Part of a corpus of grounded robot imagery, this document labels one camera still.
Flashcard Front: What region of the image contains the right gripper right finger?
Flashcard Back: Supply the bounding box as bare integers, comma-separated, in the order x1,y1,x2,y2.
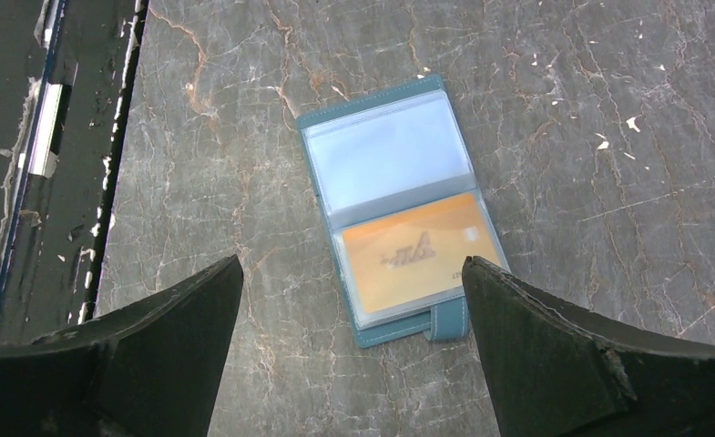
462,257,715,436

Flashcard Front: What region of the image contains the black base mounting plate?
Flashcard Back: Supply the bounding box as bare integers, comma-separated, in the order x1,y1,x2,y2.
0,1,148,344

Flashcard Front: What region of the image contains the blue card holder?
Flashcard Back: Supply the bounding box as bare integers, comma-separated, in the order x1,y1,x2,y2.
296,74,507,348

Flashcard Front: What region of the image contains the gold credit card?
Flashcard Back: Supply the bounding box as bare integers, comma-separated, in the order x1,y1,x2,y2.
338,191,505,326

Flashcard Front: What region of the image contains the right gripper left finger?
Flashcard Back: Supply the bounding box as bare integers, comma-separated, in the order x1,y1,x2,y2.
0,256,243,436

